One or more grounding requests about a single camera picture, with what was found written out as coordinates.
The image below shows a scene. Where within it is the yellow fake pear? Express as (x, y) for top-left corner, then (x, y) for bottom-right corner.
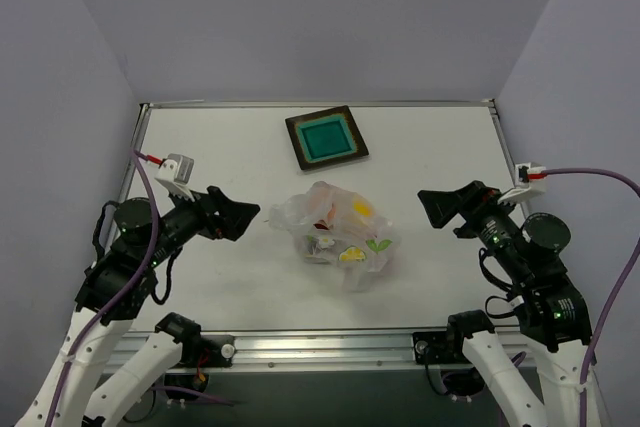
(352, 198), (376, 219)

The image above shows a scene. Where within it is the orange fake persimmon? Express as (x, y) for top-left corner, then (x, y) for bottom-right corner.
(308, 185), (336, 224)

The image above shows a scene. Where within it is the clear printed plastic bag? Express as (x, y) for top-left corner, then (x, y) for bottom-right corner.
(268, 181), (401, 292)

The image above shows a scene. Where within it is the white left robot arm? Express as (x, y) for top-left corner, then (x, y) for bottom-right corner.
(17, 186), (260, 426)

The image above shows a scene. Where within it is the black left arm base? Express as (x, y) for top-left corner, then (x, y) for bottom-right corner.
(154, 313), (236, 393)

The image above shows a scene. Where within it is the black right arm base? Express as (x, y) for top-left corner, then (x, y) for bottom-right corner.
(412, 310), (495, 402)

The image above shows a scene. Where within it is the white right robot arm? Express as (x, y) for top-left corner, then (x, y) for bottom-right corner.
(418, 181), (602, 426)

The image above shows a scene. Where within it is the square green black plate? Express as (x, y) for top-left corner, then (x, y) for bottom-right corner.
(285, 105), (369, 171)

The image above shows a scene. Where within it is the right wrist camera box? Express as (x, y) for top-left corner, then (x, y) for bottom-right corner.
(498, 163), (546, 205)

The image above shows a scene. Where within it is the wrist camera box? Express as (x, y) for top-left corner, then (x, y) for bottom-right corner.
(498, 163), (546, 205)
(154, 154), (195, 202)

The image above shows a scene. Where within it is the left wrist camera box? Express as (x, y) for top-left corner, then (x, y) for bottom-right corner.
(154, 154), (195, 202)

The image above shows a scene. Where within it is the aluminium table front rail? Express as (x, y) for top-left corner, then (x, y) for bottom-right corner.
(202, 327), (462, 374)

